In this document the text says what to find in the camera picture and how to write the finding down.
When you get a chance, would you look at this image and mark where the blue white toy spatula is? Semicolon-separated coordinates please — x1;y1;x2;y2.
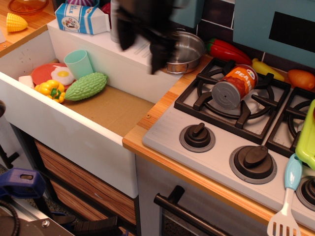
267;153;303;236

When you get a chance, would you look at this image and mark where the dark red toy vegetable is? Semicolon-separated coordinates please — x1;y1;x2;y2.
101;2;111;26

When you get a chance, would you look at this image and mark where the blue plastic clamp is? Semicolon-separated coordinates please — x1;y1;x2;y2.
0;168;46;199

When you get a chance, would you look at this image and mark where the black burner grate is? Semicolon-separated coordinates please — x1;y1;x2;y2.
266;87;315;157
174;59;290;144

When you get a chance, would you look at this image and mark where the blue white milk carton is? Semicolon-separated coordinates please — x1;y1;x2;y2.
55;3;111;35

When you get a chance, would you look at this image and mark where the green toy bitter gourd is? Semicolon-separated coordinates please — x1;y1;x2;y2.
64;72;108;101

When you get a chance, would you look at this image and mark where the red toy chili pepper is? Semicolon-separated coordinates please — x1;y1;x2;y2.
205;38;252;65

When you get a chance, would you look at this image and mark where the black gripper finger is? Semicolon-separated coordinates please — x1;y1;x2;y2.
117;19;136;51
150;37;177;74

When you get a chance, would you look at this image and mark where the black stove knob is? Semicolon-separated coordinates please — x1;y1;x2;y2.
229;146;278;184
179;122;216;153
296;176;315;211

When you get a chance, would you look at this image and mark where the stainless steel pot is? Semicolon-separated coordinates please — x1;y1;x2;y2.
161;31;206;75

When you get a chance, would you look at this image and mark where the orange transparent bowl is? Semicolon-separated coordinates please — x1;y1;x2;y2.
8;0;49;15

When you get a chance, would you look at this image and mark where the mint green plastic cup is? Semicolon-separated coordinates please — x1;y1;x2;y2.
63;50;94;80

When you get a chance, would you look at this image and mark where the orange toy carrot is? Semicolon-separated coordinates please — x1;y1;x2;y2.
287;69;315;90

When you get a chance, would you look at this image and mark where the black right burner grate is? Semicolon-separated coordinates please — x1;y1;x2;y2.
266;87;315;157

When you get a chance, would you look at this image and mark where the grey toy faucet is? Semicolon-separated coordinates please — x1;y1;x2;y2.
110;0;120;43

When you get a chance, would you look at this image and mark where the orange beans can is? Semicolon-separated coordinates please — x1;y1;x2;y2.
211;64;258;110

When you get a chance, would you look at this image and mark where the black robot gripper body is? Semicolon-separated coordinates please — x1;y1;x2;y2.
118;0;176;41

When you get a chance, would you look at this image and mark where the yellow toy corn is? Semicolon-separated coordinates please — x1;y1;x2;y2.
6;13;28;32

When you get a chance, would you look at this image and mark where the white toy sink basin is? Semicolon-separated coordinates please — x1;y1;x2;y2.
0;21;179;198

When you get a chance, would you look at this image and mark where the black oven door handle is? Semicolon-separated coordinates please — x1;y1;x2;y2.
154;185;230;236

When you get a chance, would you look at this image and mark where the grey toy stovetop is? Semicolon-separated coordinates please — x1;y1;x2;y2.
142;58;315;225

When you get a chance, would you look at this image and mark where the red plastic plate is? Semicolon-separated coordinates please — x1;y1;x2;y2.
31;63;67;85

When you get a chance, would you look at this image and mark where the purple toy vegetable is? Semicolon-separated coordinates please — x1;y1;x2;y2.
66;0;99;7

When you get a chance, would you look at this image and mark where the white toy block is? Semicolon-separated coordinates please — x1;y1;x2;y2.
18;75;34;89

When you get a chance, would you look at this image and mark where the black left burner grate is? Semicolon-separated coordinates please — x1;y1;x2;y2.
174;59;290;144

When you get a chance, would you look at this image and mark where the left black stove knob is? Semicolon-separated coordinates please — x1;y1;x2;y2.
179;122;216;153

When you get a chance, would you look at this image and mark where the middle black stove knob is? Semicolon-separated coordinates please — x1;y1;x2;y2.
229;146;278;184

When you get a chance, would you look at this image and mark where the right black stove knob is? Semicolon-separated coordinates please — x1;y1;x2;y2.
296;176;315;211

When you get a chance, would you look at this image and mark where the toy fried egg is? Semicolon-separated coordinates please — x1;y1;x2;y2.
51;67;75;86

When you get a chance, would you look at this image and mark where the lime green plastic tray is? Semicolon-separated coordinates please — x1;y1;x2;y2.
295;100;315;170

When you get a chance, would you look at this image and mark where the yellow toy bell pepper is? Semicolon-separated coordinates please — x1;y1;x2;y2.
34;79;65;103

